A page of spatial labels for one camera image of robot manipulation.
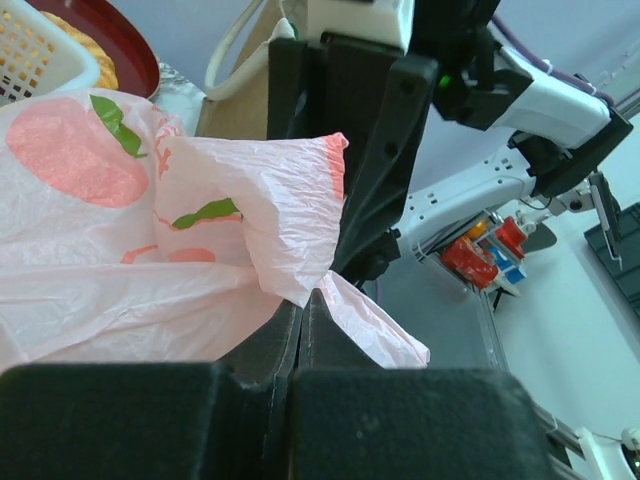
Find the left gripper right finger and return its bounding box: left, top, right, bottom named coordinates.
left=287, top=291, right=557, bottom=479

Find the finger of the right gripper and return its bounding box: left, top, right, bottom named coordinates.
left=332, top=55, right=439, bottom=285
left=267, top=38, right=308, bottom=140

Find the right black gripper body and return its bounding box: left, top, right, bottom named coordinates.
left=298, top=36, right=413, bottom=145

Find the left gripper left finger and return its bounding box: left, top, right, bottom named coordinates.
left=1, top=302, right=303, bottom=479

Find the pink peach plastic bag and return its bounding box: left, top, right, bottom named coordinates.
left=1, top=90, right=430, bottom=368

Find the brown paper grocery bag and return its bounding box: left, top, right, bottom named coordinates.
left=196, top=1, right=296, bottom=140

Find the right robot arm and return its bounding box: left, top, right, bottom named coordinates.
left=267, top=1, right=632, bottom=283

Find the red round plate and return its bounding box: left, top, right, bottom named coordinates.
left=64, top=0, right=160, bottom=99

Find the croissant pastry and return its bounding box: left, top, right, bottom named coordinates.
left=39, top=10, right=120, bottom=91

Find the white plastic fruit basket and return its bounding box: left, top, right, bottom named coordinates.
left=1, top=0, right=100, bottom=106

